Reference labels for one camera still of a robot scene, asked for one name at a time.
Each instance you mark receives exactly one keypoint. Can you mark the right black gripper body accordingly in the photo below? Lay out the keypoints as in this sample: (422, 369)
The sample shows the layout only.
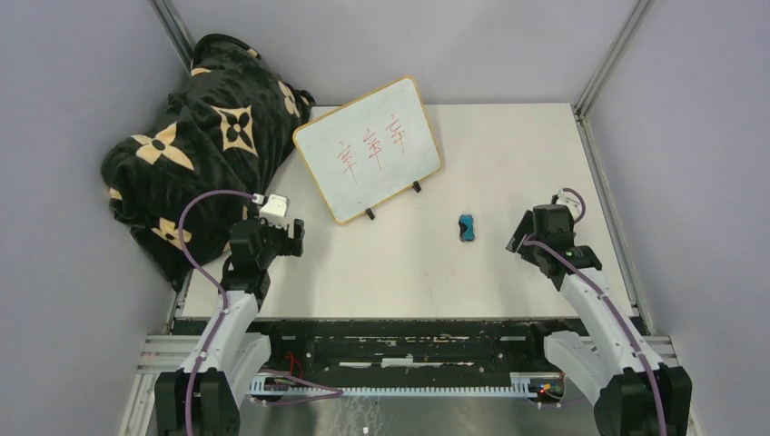
(530, 252)

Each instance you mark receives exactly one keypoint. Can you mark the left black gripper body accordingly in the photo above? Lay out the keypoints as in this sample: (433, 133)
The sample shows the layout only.
(275, 240)

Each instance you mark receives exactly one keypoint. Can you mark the blue whiteboard eraser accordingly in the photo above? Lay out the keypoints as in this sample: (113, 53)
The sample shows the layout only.
(466, 228)

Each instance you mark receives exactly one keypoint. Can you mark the yellow framed whiteboard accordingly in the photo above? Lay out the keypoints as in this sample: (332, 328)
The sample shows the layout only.
(366, 151)

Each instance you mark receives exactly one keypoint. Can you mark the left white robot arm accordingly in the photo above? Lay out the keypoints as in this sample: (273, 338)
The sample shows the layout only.
(204, 395)

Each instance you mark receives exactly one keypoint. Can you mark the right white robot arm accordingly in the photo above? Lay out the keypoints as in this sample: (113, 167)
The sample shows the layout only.
(630, 387)

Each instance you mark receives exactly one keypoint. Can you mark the black floral blanket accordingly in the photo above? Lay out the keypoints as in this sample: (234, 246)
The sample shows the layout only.
(181, 186)

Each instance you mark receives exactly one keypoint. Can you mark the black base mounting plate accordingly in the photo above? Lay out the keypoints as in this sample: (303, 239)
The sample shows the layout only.
(439, 353)

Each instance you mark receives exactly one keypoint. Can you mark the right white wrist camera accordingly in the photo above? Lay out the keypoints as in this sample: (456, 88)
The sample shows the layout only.
(566, 196)

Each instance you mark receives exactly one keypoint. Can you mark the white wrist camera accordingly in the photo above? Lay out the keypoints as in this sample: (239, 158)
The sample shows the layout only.
(566, 196)
(274, 210)

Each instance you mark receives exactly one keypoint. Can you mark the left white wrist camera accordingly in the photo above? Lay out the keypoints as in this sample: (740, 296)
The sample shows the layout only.
(274, 210)

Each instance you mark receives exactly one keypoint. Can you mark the wire whiteboard stand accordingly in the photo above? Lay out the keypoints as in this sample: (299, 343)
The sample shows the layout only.
(415, 187)

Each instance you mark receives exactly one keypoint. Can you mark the white slotted cable duct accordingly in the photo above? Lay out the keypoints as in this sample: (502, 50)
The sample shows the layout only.
(520, 385)

